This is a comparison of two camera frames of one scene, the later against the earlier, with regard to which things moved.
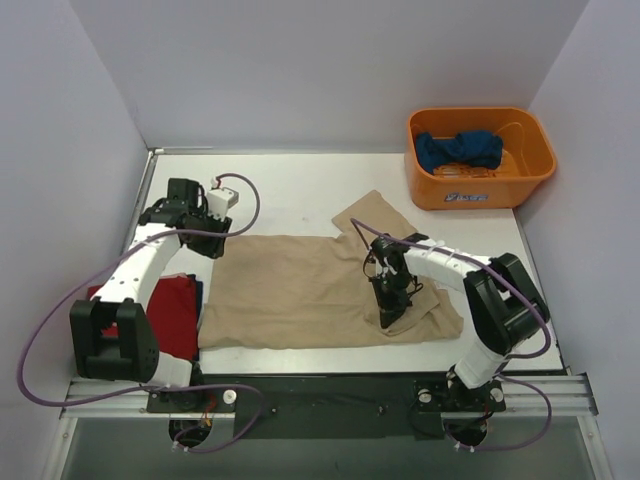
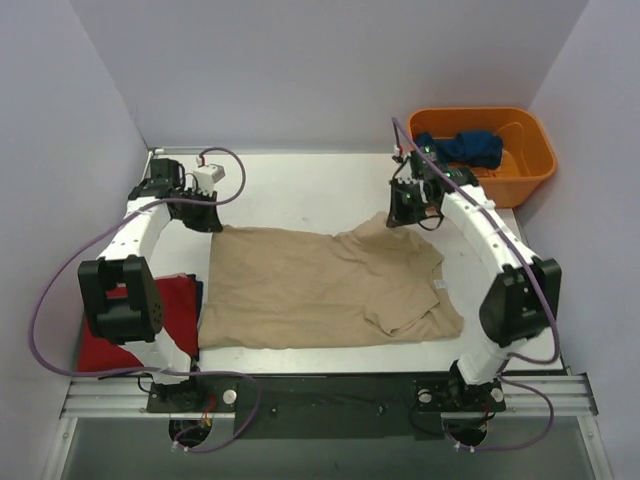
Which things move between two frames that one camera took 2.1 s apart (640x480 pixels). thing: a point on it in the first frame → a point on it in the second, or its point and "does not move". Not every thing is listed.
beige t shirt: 288,290 does not move
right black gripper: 390,293 → 403,198
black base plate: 273,407 does not move
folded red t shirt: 173,308 does not move
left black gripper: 208,239 → 198,209
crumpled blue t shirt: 479,148 does not move
